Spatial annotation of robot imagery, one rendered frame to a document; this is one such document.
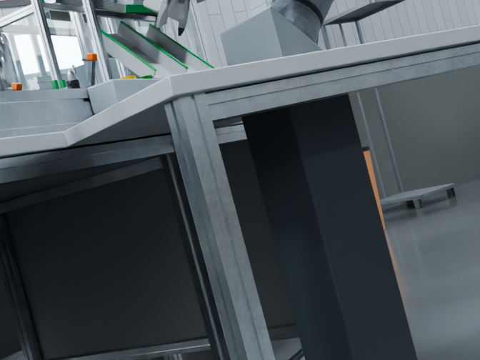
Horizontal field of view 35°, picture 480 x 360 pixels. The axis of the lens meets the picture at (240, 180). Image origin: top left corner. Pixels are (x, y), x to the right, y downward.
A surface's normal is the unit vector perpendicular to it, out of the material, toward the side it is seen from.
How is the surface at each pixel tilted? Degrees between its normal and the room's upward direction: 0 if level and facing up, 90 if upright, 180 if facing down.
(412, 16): 90
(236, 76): 90
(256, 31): 90
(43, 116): 90
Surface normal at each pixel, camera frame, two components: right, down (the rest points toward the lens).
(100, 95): -0.45, 0.13
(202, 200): -0.80, 0.22
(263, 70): 0.54, -0.14
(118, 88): 0.85, -0.22
